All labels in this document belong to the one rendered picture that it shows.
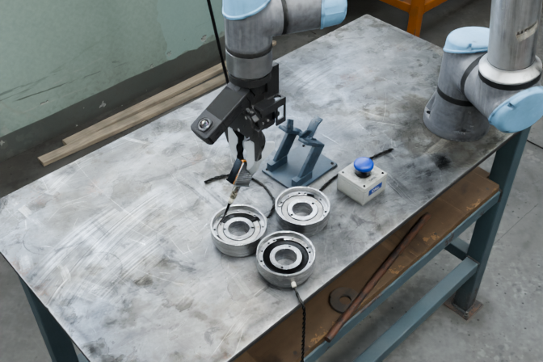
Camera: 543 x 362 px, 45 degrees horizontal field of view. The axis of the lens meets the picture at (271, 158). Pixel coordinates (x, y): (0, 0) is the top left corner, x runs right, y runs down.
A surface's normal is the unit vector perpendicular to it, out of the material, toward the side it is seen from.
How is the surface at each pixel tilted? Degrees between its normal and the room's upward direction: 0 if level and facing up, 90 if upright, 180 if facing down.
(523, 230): 0
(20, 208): 0
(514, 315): 0
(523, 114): 97
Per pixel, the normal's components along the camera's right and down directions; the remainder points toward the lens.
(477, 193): 0.00, -0.76
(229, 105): -0.31, -0.43
